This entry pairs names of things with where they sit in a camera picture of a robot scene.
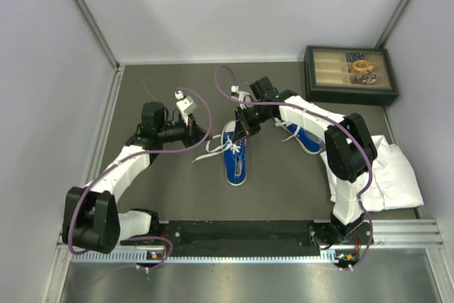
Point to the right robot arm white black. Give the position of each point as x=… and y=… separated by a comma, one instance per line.
x=347, y=141

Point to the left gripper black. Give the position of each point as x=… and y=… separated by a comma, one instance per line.
x=192, y=133

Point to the white folded shirt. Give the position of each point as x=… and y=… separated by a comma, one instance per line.
x=394, y=184

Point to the grey slotted cable duct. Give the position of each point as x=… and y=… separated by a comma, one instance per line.
x=153, y=256

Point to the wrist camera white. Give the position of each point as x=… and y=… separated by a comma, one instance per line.
x=185, y=105
x=240, y=95

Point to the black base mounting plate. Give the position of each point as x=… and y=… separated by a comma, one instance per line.
x=256, y=238

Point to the black compartment display box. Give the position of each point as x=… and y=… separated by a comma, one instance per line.
x=328, y=77

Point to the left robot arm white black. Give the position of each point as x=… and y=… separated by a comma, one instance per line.
x=91, y=218

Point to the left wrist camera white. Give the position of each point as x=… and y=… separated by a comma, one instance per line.
x=185, y=105

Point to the yellow item in box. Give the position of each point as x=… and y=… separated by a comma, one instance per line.
x=362, y=66

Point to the blue patterned item in box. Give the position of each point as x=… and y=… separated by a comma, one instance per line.
x=353, y=57

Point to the blue sneaker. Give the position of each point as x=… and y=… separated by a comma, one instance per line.
x=308, y=144
x=235, y=168

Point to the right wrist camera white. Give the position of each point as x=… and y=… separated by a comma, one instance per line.
x=240, y=95

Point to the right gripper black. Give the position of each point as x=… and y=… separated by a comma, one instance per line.
x=244, y=128

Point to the floral item in box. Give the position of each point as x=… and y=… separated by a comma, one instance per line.
x=367, y=77

